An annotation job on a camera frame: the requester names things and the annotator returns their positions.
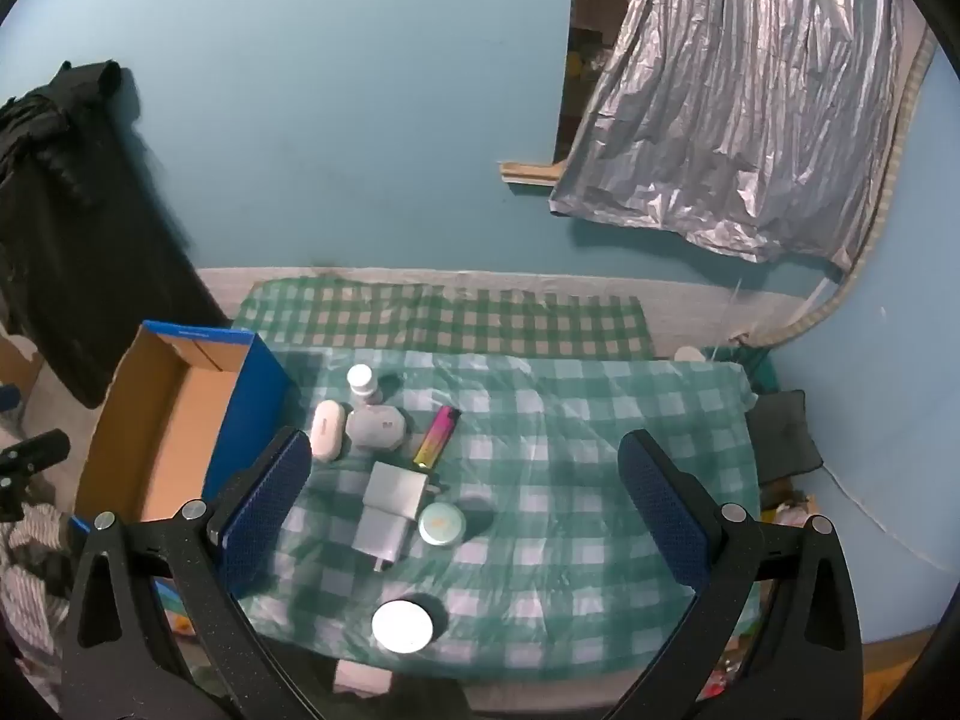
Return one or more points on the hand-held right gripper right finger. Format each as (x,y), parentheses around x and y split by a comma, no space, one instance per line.
(664,510)

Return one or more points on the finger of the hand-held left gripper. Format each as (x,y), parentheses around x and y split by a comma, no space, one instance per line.
(41,450)

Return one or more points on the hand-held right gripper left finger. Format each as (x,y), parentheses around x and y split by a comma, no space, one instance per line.
(270,510)

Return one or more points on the white oval case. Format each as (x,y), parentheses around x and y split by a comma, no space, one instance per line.
(327,431)

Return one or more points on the white charger adapter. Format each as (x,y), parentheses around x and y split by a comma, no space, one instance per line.
(381,536)
(397,491)

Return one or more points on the blue sided cardboard box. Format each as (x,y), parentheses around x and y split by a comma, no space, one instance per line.
(172,427)

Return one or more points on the white octagonal box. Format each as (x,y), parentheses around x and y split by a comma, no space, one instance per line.
(375,426)

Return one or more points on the white paper cup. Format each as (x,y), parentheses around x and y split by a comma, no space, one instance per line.
(361,382)

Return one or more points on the small round teal jar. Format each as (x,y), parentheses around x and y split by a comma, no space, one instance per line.
(441,525)

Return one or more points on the teal cylindrical can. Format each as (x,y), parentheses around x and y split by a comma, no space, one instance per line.
(403,624)

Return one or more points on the colourful lighter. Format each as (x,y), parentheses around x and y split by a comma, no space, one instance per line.
(436,436)

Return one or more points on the striped cloth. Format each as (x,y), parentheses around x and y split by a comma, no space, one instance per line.
(30,577)

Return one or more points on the brown cardboard piece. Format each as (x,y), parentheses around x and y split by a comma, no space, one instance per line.
(19,364)

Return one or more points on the plastic covered checked tablecloth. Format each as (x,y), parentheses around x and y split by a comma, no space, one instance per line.
(562,465)

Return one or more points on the orange snack packet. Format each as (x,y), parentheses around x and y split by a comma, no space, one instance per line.
(795,510)

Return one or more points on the dark cushion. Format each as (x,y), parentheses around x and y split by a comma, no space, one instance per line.
(784,435)

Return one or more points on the black jacket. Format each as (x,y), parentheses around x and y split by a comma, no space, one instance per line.
(82,240)

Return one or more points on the green checked cloth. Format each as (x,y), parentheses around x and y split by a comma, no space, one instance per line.
(450,322)

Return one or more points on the wooden window ledge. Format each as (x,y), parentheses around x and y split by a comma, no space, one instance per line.
(529,172)

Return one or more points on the beige ribbed strip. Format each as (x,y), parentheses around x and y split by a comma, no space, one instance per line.
(896,187)

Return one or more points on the silver foil curtain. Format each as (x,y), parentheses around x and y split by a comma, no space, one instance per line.
(750,90)

